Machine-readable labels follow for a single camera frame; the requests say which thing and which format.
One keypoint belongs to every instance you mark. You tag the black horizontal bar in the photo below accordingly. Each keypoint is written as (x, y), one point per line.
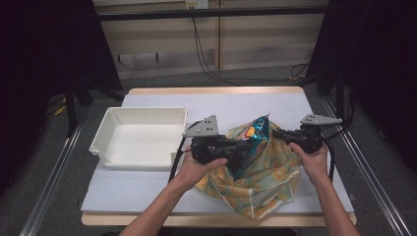
(209, 13)

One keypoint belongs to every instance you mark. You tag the orange print cloth bag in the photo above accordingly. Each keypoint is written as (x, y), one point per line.
(272, 183)

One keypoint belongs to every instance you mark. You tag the blue snack packet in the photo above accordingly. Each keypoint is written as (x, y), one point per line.
(260, 129)

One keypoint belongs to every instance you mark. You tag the small yellow object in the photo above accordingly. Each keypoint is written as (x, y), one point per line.
(60, 110)

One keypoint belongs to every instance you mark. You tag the white wall outlet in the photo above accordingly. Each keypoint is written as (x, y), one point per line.
(196, 4)

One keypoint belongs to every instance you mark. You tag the black stand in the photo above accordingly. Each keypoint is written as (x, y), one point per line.
(71, 111)

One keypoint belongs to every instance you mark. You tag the black curtain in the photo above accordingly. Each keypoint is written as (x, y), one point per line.
(39, 49)
(377, 59)

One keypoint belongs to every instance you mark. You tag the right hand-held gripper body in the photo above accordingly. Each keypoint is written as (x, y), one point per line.
(309, 137)

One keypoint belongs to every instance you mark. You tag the metal floor rail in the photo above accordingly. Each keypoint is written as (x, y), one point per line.
(49, 183)
(377, 190)

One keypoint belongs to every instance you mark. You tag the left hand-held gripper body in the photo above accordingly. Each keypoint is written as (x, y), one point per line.
(209, 149)

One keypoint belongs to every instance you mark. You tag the pale grey table mat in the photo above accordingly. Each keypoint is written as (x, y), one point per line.
(147, 193)

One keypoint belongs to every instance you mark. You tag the person's right hand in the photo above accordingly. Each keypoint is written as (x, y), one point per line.
(311, 165)

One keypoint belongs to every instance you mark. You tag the white plastic bin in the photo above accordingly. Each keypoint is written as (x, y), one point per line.
(144, 137)

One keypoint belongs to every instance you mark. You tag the person's left hand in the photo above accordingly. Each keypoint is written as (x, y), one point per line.
(196, 172)

